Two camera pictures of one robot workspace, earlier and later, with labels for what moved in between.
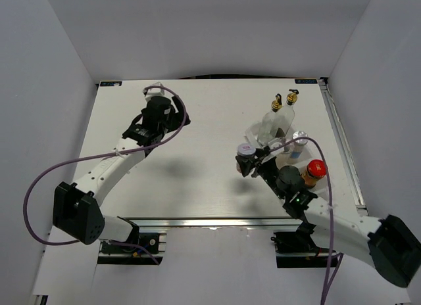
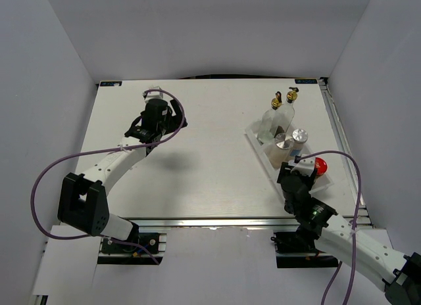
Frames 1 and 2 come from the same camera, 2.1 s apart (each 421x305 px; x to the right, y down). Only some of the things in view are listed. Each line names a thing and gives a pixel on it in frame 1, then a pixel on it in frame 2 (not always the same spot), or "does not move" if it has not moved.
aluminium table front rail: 217,223 does not move
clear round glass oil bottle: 265,133 does not move
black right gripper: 246,164 -> 285,170
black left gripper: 176,117 does not move
